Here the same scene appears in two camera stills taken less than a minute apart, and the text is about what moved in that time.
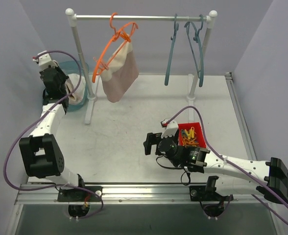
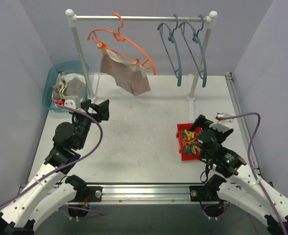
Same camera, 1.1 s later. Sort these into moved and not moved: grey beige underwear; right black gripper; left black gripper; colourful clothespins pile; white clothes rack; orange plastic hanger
Moved: left black gripper; right black gripper; orange plastic hanger; grey beige underwear
Not moved: colourful clothespins pile; white clothes rack
